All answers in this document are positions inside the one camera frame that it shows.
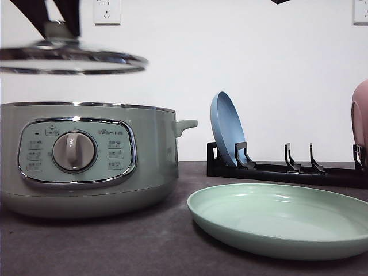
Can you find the pink plate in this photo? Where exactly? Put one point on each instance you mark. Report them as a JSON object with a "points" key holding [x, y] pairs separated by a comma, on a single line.
{"points": [[359, 119]]}

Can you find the green electric steamer pot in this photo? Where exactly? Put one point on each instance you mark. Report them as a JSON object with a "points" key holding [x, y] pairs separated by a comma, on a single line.
{"points": [[90, 160]]}

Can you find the white wall socket right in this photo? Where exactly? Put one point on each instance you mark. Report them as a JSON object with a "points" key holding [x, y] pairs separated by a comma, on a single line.
{"points": [[360, 13]]}

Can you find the glass lid with green knob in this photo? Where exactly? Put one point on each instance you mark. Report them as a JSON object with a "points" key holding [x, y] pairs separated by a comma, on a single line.
{"points": [[61, 52]]}

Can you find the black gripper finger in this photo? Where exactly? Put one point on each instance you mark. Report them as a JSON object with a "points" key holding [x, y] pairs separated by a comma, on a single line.
{"points": [[279, 1], [36, 13], [69, 11]]}

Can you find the white wall socket left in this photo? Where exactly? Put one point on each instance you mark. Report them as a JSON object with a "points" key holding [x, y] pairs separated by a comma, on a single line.
{"points": [[107, 12]]}

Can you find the green plate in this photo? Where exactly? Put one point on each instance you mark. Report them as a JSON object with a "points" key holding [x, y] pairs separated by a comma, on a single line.
{"points": [[280, 222]]}

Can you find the black plate rack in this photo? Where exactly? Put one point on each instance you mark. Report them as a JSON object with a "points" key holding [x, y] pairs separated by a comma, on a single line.
{"points": [[291, 171]]}

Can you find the white wall socket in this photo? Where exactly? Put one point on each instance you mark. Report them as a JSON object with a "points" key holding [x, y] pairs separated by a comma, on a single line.
{"points": [[360, 13], [107, 12]]}

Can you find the blue plate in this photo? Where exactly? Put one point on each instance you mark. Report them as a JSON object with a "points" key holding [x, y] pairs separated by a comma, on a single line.
{"points": [[227, 125]]}

